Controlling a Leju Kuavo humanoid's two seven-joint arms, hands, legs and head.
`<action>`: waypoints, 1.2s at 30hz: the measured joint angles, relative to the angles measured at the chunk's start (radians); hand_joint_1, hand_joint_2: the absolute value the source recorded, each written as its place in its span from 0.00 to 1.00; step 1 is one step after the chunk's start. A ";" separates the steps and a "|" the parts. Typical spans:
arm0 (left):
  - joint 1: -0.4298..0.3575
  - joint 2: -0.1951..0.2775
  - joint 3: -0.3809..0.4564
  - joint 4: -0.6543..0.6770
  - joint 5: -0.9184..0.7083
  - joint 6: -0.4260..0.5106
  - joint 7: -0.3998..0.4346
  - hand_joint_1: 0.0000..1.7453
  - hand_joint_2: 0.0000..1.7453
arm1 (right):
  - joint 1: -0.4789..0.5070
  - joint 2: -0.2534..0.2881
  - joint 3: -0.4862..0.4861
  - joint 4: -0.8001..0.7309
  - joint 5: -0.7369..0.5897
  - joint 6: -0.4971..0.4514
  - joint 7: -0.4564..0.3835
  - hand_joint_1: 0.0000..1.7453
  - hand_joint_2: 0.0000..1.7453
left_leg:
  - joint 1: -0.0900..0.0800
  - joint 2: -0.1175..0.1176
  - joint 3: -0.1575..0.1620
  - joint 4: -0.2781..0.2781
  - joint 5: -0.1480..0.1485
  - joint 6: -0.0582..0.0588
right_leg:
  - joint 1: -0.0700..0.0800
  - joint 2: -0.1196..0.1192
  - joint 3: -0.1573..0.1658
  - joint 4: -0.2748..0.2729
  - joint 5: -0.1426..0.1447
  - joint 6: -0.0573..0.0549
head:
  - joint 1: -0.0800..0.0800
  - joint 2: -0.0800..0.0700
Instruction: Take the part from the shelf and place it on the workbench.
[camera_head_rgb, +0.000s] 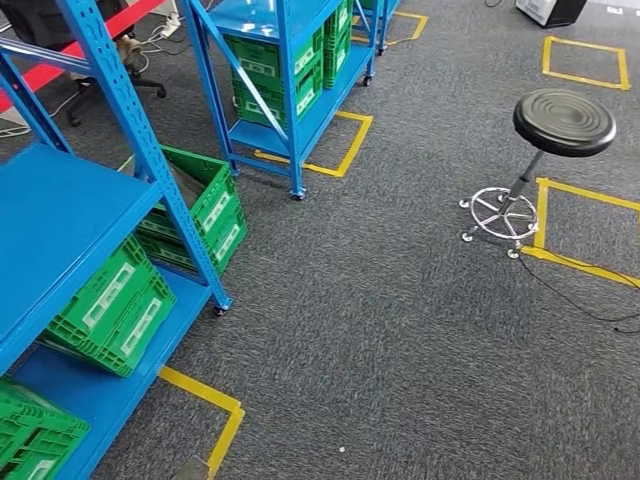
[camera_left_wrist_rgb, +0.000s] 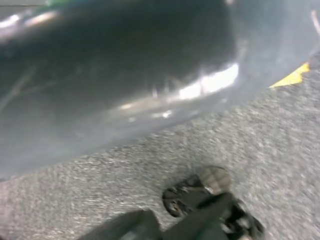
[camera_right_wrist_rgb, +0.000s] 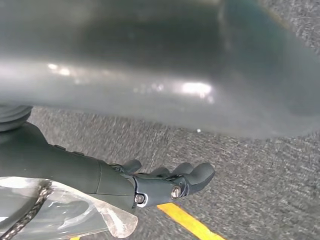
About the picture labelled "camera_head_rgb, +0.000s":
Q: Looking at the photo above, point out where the blue metal shelf rack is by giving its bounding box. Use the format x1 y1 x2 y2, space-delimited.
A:
352 0 404 56
0 0 235 480
179 0 381 200

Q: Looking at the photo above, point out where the grey flat panel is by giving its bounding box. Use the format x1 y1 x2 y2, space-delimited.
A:
167 162 207 208

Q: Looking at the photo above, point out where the yellow floor tape outline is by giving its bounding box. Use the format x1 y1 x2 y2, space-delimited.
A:
158 365 246 480

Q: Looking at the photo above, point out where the black office chair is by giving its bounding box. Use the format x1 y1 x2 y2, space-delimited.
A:
66 62 168 128

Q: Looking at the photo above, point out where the white power strip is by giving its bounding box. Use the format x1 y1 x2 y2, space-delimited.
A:
158 11 182 39

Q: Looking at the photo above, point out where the red barrier belt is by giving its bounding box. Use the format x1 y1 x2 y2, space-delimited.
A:
0 0 166 115

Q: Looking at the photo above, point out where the black round stool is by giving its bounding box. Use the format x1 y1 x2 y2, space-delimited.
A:
459 87 618 261

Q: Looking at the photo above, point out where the white black box device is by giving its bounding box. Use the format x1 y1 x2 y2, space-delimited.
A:
515 0 589 29

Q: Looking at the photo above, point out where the black floor cable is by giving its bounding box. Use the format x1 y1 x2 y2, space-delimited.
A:
517 253 640 335

